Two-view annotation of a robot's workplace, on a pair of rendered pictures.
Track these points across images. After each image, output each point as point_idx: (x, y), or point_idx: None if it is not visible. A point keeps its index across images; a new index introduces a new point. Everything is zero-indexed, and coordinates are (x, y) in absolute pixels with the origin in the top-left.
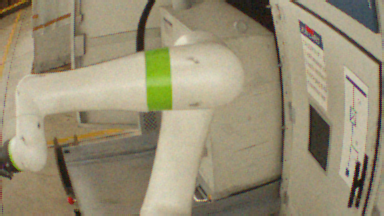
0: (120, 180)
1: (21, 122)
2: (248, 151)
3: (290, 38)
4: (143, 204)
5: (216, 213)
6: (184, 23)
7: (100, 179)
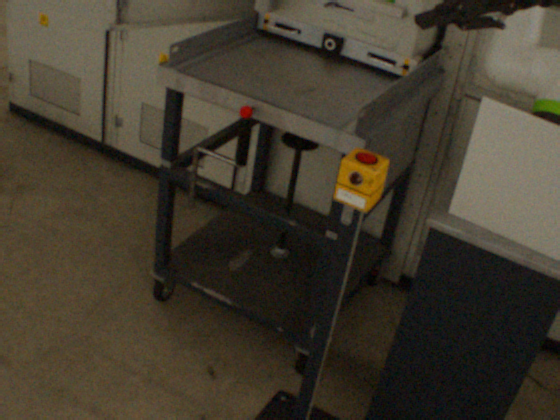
0: (270, 67)
1: None
2: None
3: None
4: (507, 46)
5: (416, 82)
6: None
7: (249, 71)
